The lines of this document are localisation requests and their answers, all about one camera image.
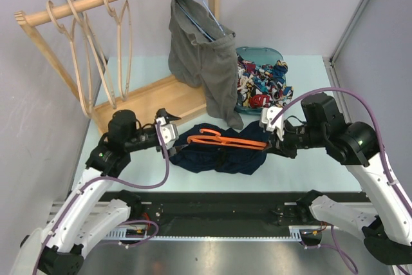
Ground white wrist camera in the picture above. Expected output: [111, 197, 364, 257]
[259, 106, 285, 141]
[155, 117, 179, 149]

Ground wooden clothes rack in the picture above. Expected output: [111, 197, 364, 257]
[14, 0, 220, 133]

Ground wooden hanger middle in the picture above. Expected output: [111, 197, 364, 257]
[67, 0, 117, 108]

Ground purple cable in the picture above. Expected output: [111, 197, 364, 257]
[272, 87, 412, 274]
[32, 125, 171, 274]

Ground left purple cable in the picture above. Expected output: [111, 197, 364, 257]
[32, 125, 171, 274]

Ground grey shorts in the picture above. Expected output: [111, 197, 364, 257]
[168, 0, 243, 130]

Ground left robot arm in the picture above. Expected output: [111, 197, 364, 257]
[11, 108, 179, 274]

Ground blue wire hanger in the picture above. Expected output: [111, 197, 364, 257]
[176, 0, 228, 42]

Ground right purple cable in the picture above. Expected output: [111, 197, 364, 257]
[272, 87, 412, 274]

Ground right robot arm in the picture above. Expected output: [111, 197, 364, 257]
[259, 91, 411, 266]

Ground orange plastic hanger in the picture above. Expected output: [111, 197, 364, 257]
[187, 128, 269, 151]

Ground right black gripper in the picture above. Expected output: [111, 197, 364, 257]
[263, 120, 326, 159]

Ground white slotted cable duct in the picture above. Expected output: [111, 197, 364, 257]
[103, 226, 147, 242]

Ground teal plastic basket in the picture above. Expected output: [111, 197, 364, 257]
[235, 46, 284, 116]

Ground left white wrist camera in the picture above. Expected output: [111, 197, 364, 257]
[155, 117, 179, 149]

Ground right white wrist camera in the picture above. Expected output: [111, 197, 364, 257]
[259, 106, 285, 141]

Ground aluminium frame extrusion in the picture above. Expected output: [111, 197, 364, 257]
[323, 57, 335, 80]

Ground wooden hanger right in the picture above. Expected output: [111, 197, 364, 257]
[102, 0, 133, 100]

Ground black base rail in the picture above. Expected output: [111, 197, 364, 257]
[96, 191, 368, 240]

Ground navy blue shorts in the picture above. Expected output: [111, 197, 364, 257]
[169, 121, 269, 175]

